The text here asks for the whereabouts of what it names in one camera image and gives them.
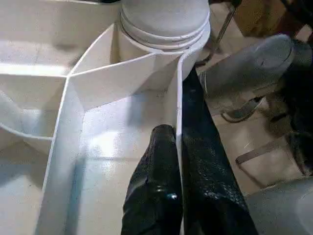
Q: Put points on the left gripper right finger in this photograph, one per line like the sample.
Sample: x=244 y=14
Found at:
x=210 y=195

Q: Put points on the dark left robot foot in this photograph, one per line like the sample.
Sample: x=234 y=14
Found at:
x=281 y=208

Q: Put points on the black folding stand frame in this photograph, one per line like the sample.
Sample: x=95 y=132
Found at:
x=259 y=150

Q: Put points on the white plastic table top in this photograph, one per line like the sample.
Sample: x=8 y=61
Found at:
x=110 y=80

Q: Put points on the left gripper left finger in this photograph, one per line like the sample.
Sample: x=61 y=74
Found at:
x=154 y=191

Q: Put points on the white plastic table leg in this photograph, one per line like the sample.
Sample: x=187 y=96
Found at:
x=163 y=19

